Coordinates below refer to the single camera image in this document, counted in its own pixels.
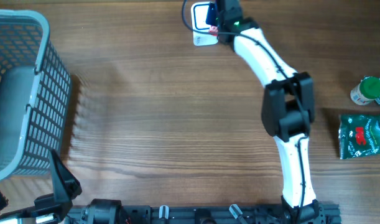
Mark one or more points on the green lid jar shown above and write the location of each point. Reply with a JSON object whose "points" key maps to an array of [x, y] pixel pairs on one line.
{"points": [[366, 91]]}

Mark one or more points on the green 3M glove package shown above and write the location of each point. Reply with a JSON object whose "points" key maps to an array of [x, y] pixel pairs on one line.
{"points": [[359, 135]]}

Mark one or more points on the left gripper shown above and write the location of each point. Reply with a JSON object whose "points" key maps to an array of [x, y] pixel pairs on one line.
{"points": [[66, 188]]}

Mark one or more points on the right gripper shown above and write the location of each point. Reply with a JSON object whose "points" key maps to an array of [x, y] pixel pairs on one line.
{"points": [[209, 18]]}

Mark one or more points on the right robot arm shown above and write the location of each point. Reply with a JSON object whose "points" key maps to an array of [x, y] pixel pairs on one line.
{"points": [[287, 112]]}

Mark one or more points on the grey plastic mesh basket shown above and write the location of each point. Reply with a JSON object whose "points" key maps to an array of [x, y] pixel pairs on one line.
{"points": [[35, 89]]}

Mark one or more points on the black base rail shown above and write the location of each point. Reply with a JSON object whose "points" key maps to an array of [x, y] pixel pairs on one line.
{"points": [[202, 214]]}

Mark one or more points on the white barcode scanner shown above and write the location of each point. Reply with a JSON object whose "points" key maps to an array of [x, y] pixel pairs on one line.
{"points": [[201, 37]]}

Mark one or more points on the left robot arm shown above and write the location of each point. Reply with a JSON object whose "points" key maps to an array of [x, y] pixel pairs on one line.
{"points": [[98, 211]]}

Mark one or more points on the red coffee stick sachet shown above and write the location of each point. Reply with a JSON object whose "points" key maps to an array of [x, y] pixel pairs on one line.
{"points": [[213, 30]]}

